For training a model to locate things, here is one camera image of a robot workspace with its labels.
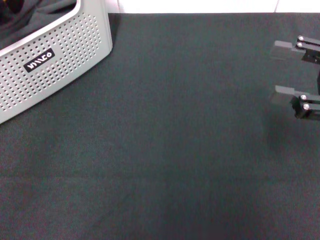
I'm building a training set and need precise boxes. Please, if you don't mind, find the grey perforated storage box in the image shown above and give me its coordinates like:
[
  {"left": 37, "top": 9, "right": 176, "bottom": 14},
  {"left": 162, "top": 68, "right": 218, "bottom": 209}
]
[{"left": 0, "top": 0, "right": 113, "bottom": 125}]

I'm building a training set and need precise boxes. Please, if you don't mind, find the black tablecloth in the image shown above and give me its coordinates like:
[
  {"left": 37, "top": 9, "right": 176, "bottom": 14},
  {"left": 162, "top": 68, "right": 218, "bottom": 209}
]
[{"left": 0, "top": 12, "right": 320, "bottom": 240}]

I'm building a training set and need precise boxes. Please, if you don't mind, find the dark grey cloth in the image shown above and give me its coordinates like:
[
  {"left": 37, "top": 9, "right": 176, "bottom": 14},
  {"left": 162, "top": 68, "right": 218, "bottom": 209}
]
[{"left": 0, "top": 0, "right": 78, "bottom": 50}]

